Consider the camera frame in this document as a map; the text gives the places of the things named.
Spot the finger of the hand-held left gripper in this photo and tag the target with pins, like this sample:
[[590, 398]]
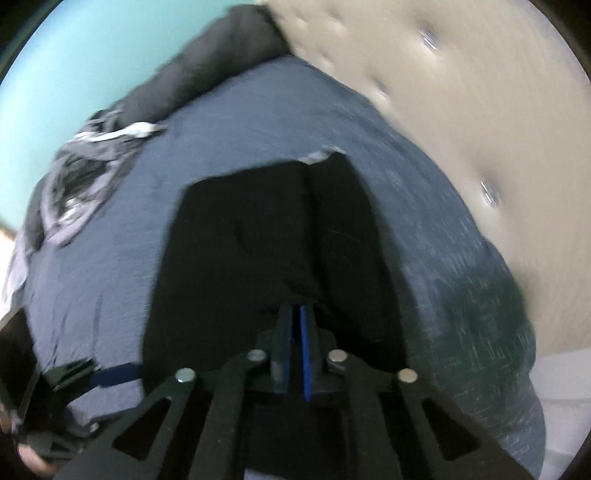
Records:
[[115, 374]]

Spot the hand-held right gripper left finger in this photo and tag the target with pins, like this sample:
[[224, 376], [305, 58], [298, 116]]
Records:
[[286, 344]]

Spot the pile of grey clothes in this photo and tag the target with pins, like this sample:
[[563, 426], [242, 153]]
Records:
[[74, 194]]

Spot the black long-sleeve shirt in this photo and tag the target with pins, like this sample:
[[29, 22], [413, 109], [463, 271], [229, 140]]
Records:
[[258, 230]]

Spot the blue woven bed blanket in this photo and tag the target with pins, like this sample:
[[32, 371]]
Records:
[[184, 147]]

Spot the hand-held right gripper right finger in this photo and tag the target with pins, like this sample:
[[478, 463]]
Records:
[[305, 360]]

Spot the beige tufted headboard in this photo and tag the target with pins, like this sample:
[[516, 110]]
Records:
[[461, 115]]

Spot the dark grey pillow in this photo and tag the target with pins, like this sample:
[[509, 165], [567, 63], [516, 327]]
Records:
[[198, 64]]

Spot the person's left hand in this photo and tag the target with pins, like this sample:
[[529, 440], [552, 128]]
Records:
[[34, 461]]

